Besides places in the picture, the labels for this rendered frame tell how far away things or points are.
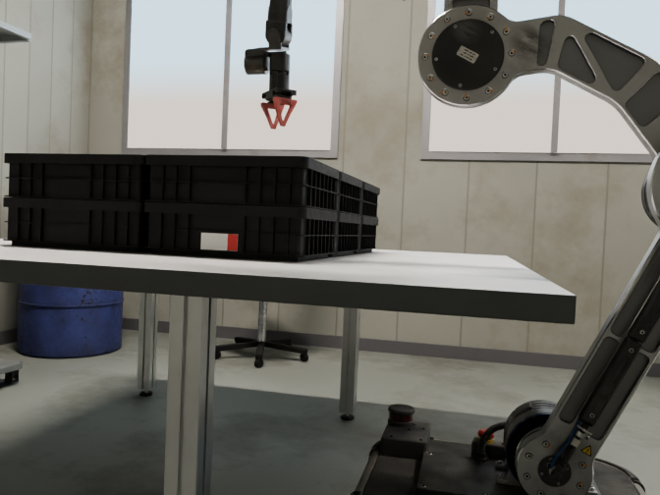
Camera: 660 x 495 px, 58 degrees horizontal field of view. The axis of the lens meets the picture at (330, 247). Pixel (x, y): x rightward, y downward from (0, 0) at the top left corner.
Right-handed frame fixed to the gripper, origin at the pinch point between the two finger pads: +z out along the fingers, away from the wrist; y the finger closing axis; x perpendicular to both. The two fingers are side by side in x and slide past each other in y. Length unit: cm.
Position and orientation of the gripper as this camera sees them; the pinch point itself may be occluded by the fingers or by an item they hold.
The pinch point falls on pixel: (277, 125)
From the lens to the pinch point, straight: 172.1
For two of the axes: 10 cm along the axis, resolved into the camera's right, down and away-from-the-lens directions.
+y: 4.9, 0.4, -8.7
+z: -0.4, 10.0, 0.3
